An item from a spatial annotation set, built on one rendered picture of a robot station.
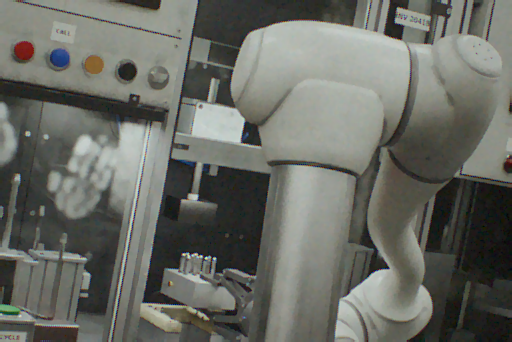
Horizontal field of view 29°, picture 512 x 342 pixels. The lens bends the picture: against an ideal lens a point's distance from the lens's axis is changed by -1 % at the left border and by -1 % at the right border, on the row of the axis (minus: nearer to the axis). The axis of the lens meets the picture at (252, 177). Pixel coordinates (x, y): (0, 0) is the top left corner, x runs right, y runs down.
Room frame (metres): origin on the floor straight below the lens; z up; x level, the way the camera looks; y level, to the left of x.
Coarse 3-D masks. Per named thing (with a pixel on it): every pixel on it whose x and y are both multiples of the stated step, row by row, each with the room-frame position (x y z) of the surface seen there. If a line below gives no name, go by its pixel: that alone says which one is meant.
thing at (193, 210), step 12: (192, 180) 1.99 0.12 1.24; (192, 192) 1.98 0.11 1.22; (168, 204) 1.98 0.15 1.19; (180, 204) 1.95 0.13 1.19; (192, 204) 1.96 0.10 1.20; (204, 204) 1.97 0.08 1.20; (216, 204) 1.99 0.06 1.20; (168, 216) 1.98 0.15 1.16; (180, 216) 1.95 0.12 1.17; (192, 216) 1.96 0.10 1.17; (204, 216) 1.98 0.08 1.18
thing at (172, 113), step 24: (192, 0) 1.71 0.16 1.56; (384, 0) 1.94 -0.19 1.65; (192, 24) 1.71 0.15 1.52; (384, 24) 1.95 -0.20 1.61; (168, 120) 1.71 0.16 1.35; (168, 144) 1.71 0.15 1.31; (144, 168) 1.69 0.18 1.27; (144, 192) 1.70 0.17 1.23; (144, 264) 1.71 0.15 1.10; (120, 312) 1.69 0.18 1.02; (120, 336) 1.70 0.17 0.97
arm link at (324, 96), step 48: (288, 48) 1.14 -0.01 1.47; (336, 48) 1.15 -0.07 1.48; (384, 48) 1.17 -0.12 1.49; (240, 96) 1.16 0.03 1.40; (288, 96) 1.14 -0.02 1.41; (336, 96) 1.14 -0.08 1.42; (384, 96) 1.16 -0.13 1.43; (288, 144) 1.14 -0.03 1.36; (336, 144) 1.13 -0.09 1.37; (384, 144) 1.21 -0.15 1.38; (288, 192) 1.14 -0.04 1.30; (336, 192) 1.14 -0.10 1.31; (288, 240) 1.13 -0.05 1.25; (336, 240) 1.14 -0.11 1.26; (288, 288) 1.12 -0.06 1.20; (336, 288) 1.14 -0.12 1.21; (288, 336) 1.10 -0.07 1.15
